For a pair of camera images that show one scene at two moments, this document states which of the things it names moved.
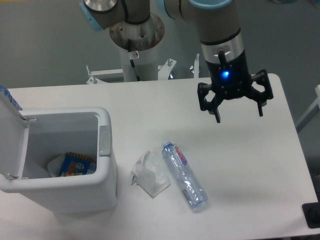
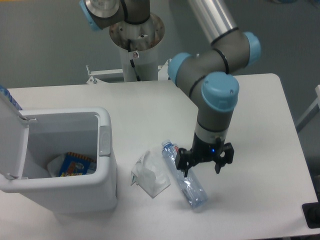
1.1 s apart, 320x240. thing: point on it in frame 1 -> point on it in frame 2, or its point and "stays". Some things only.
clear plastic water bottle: [194, 193] stays
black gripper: [232, 80] -> [203, 151]
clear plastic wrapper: [149, 176] stays
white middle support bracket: [164, 70] stays
